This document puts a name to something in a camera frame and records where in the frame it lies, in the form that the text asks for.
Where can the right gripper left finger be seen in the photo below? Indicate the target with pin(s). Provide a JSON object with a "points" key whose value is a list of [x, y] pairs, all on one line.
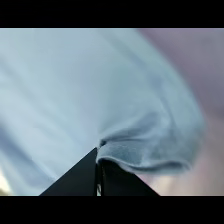
{"points": [[79, 180]]}

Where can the light blue T-shirt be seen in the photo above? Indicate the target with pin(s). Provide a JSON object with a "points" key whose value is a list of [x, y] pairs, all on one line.
{"points": [[83, 100]]}

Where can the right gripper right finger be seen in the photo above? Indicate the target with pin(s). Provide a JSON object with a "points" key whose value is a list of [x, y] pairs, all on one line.
{"points": [[123, 183]]}

